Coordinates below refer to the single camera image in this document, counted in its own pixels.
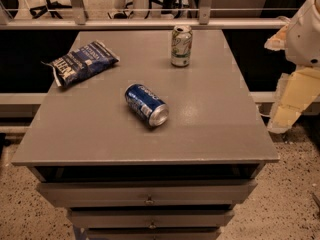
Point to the bottom grey drawer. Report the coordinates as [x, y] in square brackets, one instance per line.
[155, 234]

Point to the black office chair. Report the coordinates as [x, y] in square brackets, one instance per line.
[50, 7]

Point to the blue chip bag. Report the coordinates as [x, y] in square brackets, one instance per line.
[83, 63]

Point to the blue pepsi can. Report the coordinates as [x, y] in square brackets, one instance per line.
[148, 106]

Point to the middle grey drawer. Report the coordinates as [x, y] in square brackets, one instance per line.
[151, 218]

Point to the top grey drawer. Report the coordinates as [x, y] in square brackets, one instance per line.
[130, 194]

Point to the grey drawer cabinet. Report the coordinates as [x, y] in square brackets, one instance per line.
[146, 150]

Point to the green white soda can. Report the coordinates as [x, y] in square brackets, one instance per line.
[181, 44]

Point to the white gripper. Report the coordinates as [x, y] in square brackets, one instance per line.
[304, 39]

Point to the grey drawer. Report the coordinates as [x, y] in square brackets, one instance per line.
[151, 218]
[130, 194]
[155, 234]

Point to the grey metal railing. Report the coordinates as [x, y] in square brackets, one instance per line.
[138, 14]

